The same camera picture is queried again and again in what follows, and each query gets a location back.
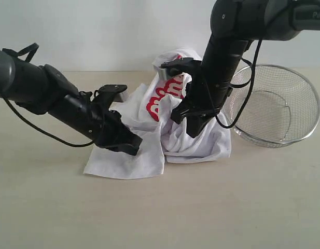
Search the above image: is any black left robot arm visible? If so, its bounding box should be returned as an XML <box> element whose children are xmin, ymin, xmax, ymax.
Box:
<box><xmin>0</xmin><ymin>43</ymin><xmax>142</xmax><ymax>156</ymax></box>

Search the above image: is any white t-shirt red print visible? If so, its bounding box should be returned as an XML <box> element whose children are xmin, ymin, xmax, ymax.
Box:
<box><xmin>83</xmin><ymin>47</ymin><xmax>232</xmax><ymax>180</ymax></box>

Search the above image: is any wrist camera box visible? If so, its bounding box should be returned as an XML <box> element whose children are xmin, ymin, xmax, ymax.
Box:
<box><xmin>157</xmin><ymin>58</ymin><xmax>201</xmax><ymax>81</ymax></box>
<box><xmin>95</xmin><ymin>84</ymin><xmax>128</xmax><ymax>104</ymax></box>

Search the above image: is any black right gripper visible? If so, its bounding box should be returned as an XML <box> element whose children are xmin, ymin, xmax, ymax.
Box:
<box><xmin>170</xmin><ymin>70</ymin><xmax>221</xmax><ymax>138</ymax></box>

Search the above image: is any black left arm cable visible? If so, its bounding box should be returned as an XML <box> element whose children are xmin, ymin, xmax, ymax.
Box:
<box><xmin>0</xmin><ymin>44</ymin><xmax>98</xmax><ymax>148</ymax></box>

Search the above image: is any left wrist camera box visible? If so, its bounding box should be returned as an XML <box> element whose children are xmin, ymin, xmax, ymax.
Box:
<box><xmin>95</xmin><ymin>84</ymin><xmax>128</xmax><ymax>104</ymax></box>

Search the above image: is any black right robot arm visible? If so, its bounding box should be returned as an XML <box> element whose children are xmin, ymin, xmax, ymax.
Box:
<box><xmin>161</xmin><ymin>0</ymin><xmax>320</xmax><ymax>137</ymax></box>

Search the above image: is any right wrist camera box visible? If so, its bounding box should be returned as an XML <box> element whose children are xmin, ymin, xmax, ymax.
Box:
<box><xmin>157</xmin><ymin>58</ymin><xmax>201</xmax><ymax>81</ymax></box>

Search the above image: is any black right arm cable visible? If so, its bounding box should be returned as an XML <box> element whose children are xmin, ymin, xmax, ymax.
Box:
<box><xmin>196</xmin><ymin>5</ymin><xmax>300</xmax><ymax>129</ymax></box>

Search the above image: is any metal wire mesh basket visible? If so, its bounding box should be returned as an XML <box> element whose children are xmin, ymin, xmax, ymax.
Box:
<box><xmin>233</xmin><ymin>64</ymin><xmax>320</xmax><ymax>148</ymax></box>

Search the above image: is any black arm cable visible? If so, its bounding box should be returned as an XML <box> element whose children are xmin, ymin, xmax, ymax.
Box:
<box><xmin>196</xmin><ymin>5</ymin><xmax>300</xmax><ymax>129</ymax></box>
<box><xmin>0</xmin><ymin>44</ymin><xmax>98</xmax><ymax>148</ymax></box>

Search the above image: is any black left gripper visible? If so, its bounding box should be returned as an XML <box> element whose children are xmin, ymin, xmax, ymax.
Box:
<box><xmin>87</xmin><ymin>104</ymin><xmax>142</xmax><ymax>156</ymax></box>

